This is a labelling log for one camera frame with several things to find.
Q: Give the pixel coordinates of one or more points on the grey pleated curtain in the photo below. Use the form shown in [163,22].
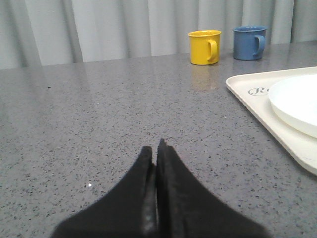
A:
[48,32]

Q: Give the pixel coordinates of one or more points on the blue enamel mug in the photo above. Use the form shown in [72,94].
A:
[249,42]

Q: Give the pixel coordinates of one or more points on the beige rabbit serving tray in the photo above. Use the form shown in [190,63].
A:
[252,92]

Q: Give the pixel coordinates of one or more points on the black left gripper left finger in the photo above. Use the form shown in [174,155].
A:
[127,211]

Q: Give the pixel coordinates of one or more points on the white round plate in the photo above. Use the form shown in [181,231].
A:
[294,101]

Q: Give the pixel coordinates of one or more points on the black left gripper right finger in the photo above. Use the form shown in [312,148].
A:
[186,209]

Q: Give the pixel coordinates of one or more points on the yellow enamel mug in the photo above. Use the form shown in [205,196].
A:
[204,47]

